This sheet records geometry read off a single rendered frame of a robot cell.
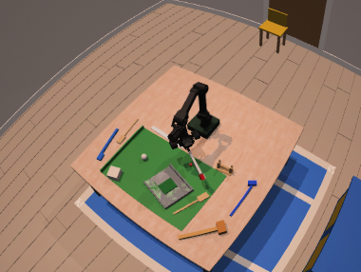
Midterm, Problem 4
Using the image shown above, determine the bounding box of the green mat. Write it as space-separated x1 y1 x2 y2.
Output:
102 128 227 231

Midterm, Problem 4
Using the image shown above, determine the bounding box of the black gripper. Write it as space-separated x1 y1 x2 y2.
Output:
169 130 200 149

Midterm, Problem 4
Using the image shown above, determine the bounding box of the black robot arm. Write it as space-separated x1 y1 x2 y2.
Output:
167 82 213 148

